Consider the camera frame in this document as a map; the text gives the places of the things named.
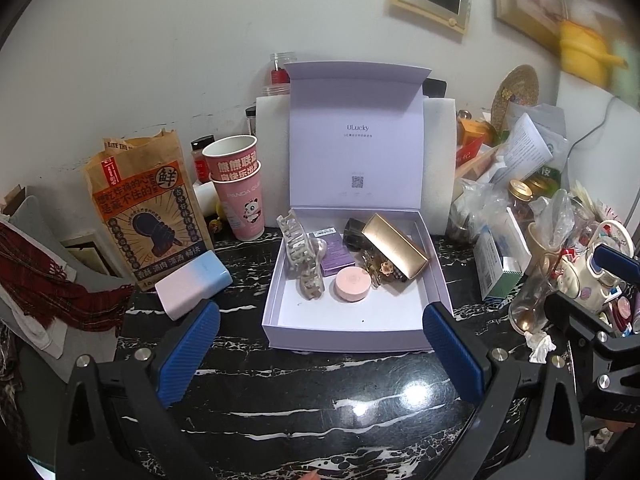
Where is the gold rectangular box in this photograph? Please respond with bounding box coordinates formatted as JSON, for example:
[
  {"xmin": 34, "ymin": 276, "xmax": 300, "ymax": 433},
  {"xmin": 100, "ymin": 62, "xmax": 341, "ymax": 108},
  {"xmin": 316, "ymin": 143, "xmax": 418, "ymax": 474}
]
[{"xmin": 361, "ymin": 213, "xmax": 431, "ymax": 281}]

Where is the red plaid scarf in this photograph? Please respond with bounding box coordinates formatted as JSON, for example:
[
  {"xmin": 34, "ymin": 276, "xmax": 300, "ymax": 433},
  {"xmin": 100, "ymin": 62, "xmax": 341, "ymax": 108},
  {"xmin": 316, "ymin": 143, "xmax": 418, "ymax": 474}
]
[{"xmin": 0, "ymin": 220, "xmax": 136, "ymax": 331}]

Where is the beige hair claw clip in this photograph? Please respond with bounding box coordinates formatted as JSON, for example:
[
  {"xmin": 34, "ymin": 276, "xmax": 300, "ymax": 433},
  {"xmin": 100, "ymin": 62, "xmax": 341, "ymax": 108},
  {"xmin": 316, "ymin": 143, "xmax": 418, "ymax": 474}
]
[{"xmin": 276, "ymin": 212, "xmax": 326, "ymax": 302}]

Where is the printed paper leaflet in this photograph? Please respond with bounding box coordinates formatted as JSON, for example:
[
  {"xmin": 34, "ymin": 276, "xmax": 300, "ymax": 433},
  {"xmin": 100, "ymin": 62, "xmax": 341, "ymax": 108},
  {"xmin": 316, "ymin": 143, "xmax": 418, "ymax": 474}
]
[{"xmin": 500, "ymin": 112, "xmax": 551, "ymax": 181}]

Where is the clear glass cup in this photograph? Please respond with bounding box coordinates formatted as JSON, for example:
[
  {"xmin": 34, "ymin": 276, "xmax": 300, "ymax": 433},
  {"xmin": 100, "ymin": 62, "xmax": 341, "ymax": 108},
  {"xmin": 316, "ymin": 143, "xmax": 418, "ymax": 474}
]
[{"xmin": 509, "ymin": 252, "xmax": 563, "ymax": 333}]

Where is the round woven mat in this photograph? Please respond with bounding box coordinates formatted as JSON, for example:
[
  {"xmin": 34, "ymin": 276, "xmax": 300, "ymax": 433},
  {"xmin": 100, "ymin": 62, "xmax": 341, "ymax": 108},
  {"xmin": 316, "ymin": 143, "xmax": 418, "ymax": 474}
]
[{"xmin": 492, "ymin": 65, "xmax": 540, "ymax": 126}]

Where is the white cabinet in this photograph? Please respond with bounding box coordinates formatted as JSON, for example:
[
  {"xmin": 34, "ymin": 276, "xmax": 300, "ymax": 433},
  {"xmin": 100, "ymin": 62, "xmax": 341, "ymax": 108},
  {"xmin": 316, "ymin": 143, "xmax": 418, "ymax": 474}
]
[{"xmin": 555, "ymin": 72, "xmax": 640, "ymax": 201}]

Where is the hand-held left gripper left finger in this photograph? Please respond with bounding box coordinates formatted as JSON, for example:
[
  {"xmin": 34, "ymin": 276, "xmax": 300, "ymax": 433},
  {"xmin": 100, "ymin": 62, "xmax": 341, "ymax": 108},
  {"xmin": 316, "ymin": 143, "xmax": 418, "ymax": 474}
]
[{"xmin": 54, "ymin": 300, "xmax": 221, "ymax": 480}]

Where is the white foam block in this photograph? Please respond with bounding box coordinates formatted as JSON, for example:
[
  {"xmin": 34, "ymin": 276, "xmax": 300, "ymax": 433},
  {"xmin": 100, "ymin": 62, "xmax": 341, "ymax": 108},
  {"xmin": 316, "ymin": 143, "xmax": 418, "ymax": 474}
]
[{"xmin": 255, "ymin": 95, "xmax": 458, "ymax": 236}]

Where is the yellow pot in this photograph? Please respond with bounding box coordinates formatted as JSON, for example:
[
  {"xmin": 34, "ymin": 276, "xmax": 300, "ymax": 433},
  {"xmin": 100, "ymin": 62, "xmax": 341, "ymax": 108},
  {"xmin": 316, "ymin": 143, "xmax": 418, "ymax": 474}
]
[{"xmin": 559, "ymin": 20, "xmax": 628, "ymax": 86}]

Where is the dark glossy square box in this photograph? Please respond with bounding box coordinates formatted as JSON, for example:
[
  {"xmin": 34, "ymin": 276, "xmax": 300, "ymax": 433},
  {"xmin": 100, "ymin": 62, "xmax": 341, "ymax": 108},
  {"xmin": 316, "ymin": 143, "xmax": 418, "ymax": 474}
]
[{"xmin": 341, "ymin": 217, "xmax": 373, "ymax": 253}]

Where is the clear plastic bag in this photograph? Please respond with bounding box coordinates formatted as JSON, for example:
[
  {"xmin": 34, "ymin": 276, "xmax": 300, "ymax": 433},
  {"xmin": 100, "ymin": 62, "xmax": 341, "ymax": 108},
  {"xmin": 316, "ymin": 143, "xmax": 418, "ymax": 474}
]
[{"xmin": 450, "ymin": 180, "xmax": 511, "ymax": 243}]

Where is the white paper roll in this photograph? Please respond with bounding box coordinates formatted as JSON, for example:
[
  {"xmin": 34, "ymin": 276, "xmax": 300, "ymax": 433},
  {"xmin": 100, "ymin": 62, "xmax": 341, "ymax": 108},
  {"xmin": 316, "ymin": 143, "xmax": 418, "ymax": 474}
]
[{"xmin": 192, "ymin": 182, "xmax": 221, "ymax": 218}]

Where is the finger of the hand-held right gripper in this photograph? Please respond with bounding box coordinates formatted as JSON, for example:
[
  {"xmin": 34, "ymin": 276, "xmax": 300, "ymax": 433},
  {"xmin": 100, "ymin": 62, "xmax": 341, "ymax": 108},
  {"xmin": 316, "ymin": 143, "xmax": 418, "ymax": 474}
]
[
  {"xmin": 542, "ymin": 290, "xmax": 640, "ymax": 361},
  {"xmin": 592, "ymin": 244, "xmax": 636, "ymax": 286}
]

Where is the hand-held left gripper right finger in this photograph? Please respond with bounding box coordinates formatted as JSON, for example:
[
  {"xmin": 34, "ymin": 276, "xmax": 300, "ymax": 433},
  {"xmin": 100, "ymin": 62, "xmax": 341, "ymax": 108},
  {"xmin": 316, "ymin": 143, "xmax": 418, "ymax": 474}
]
[{"xmin": 422, "ymin": 302, "xmax": 586, "ymax": 480}]

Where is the lavender gift box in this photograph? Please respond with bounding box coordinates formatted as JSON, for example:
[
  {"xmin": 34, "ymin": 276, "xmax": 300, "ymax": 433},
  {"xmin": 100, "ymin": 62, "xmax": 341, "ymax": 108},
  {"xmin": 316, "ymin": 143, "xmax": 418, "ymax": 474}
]
[{"xmin": 261, "ymin": 61, "xmax": 453, "ymax": 353}]

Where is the pink and blue power bank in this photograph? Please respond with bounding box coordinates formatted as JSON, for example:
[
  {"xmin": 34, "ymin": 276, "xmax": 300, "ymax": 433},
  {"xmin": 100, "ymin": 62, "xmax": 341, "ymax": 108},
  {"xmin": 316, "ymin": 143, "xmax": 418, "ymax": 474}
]
[{"xmin": 155, "ymin": 252, "xmax": 233, "ymax": 321}]

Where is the brown printed paper bag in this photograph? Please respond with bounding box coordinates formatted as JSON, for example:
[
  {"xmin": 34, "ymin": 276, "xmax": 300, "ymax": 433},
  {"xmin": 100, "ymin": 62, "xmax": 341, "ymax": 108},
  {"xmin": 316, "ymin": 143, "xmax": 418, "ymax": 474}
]
[{"xmin": 82, "ymin": 129, "xmax": 216, "ymax": 293}]

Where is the cream mug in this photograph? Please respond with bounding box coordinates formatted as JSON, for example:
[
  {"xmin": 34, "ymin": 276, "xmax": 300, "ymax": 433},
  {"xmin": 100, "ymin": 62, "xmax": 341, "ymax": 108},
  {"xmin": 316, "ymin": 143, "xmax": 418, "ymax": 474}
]
[{"xmin": 527, "ymin": 220, "xmax": 561, "ymax": 266}]

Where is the clear jar with red label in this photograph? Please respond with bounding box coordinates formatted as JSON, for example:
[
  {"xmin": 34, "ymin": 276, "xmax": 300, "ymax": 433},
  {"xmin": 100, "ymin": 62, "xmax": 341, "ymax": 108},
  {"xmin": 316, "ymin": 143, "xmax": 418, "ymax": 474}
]
[{"xmin": 265, "ymin": 51, "xmax": 298, "ymax": 97}]

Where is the red paper cup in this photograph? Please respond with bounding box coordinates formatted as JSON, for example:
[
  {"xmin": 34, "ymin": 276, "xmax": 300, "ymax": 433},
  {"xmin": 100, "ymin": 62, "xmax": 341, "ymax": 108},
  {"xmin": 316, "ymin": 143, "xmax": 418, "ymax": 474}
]
[{"xmin": 201, "ymin": 135, "xmax": 262, "ymax": 181}]

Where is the orange box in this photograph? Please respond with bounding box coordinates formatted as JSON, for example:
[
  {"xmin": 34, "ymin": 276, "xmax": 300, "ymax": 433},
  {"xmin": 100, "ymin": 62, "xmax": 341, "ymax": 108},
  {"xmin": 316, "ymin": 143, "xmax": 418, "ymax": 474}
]
[{"xmin": 457, "ymin": 119, "xmax": 493, "ymax": 147}]

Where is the small purple box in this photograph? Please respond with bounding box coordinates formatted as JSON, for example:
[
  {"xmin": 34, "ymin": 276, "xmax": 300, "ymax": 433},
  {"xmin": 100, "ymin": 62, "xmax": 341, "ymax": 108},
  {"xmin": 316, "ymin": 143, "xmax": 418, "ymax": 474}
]
[{"xmin": 309, "ymin": 227, "xmax": 357, "ymax": 277}]

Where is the gold flower hair clip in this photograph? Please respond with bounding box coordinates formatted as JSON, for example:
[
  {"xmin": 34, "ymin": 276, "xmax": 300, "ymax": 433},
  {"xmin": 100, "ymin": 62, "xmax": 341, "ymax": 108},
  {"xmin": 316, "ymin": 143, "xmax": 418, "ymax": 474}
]
[{"xmin": 357, "ymin": 250, "xmax": 401, "ymax": 288}]

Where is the pink round compact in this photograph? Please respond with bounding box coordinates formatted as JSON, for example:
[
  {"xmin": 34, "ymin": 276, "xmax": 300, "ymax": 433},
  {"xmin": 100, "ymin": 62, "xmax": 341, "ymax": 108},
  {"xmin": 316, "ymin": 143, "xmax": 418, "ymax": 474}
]
[{"xmin": 334, "ymin": 266, "xmax": 372, "ymax": 303}]

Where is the jar with gold lid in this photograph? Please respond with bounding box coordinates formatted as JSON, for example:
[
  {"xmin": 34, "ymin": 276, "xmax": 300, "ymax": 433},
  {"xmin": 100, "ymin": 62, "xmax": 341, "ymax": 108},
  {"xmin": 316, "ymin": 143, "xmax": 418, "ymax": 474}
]
[{"xmin": 507, "ymin": 179, "xmax": 533, "ymax": 221}]

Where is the black cable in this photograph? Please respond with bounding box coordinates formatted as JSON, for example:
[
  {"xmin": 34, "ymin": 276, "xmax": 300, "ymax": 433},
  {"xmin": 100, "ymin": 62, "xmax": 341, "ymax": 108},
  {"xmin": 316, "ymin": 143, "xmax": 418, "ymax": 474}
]
[{"xmin": 562, "ymin": 95, "xmax": 640, "ymax": 171}]

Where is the red packet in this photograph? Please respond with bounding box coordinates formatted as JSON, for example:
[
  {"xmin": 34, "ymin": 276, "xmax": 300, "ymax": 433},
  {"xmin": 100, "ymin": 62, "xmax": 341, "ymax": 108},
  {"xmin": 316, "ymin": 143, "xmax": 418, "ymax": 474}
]
[{"xmin": 455, "ymin": 142, "xmax": 483, "ymax": 171}]

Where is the pink panda paper cup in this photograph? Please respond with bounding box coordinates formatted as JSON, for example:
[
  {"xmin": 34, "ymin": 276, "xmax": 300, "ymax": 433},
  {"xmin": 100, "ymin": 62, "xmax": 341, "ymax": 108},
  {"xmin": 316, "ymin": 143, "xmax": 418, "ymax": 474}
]
[{"xmin": 212, "ymin": 162, "xmax": 266, "ymax": 242}]

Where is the green and white carton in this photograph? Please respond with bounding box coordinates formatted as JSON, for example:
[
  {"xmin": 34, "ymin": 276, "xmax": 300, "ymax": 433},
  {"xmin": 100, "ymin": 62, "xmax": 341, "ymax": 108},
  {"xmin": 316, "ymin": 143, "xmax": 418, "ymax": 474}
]
[{"xmin": 474, "ymin": 207, "xmax": 532, "ymax": 303}]

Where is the red spice jar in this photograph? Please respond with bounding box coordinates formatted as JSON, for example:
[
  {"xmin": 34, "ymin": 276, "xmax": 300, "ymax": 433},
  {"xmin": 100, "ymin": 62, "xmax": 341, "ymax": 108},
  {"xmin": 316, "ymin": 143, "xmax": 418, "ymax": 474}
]
[{"xmin": 190, "ymin": 136, "xmax": 217, "ymax": 184}]

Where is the person's right hand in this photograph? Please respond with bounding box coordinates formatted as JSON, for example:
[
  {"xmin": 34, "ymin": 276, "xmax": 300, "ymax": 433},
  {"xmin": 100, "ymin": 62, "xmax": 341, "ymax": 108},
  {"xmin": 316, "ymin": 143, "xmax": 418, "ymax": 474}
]
[{"xmin": 597, "ymin": 419, "xmax": 638, "ymax": 436}]

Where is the beige storage box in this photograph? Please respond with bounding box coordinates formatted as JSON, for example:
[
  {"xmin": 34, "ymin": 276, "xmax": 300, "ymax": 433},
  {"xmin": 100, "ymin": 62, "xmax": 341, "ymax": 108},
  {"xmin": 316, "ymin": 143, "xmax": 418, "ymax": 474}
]
[{"xmin": 60, "ymin": 232, "xmax": 123, "ymax": 278}]

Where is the crumpled white tissue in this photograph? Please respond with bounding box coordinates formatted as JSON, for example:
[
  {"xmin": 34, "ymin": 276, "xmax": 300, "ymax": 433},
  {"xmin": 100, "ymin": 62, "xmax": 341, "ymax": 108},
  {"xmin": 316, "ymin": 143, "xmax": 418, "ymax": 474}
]
[{"xmin": 524, "ymin": 331, "xmax": 557, "ymax": 363}]

